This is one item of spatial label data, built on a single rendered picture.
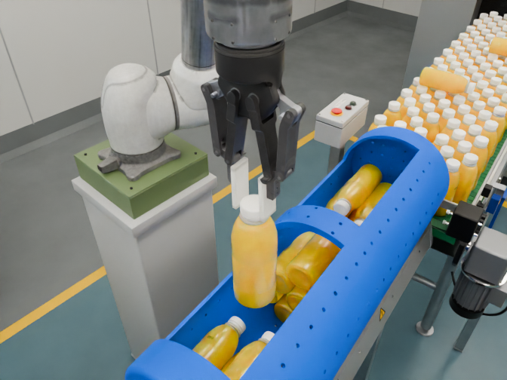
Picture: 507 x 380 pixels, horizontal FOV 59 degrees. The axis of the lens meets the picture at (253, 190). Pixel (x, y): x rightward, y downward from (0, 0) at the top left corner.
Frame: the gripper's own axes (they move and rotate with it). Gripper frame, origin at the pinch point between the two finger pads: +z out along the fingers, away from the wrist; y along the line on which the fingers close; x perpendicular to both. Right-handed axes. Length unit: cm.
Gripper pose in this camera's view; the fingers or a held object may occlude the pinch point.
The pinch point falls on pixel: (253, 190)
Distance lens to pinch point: 59.1
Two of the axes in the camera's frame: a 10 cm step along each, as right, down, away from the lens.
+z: 0.2, 7.9, 6.1
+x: 5.9, -5.0, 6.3
